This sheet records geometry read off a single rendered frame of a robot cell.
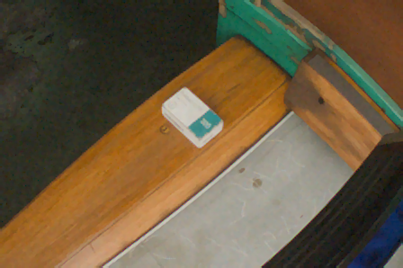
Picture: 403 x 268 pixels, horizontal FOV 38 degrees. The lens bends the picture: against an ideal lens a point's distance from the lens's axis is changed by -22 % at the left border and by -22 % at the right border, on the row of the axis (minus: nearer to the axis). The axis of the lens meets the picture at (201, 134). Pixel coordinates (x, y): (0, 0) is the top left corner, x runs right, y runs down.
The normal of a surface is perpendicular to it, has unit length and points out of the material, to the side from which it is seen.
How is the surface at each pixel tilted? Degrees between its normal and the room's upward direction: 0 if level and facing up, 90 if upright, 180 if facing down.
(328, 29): 90
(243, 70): 0
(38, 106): 0
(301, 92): 66
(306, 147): 0
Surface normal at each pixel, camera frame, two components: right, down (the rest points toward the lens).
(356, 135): -0.65, 0.35
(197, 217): 0.04, -0.50
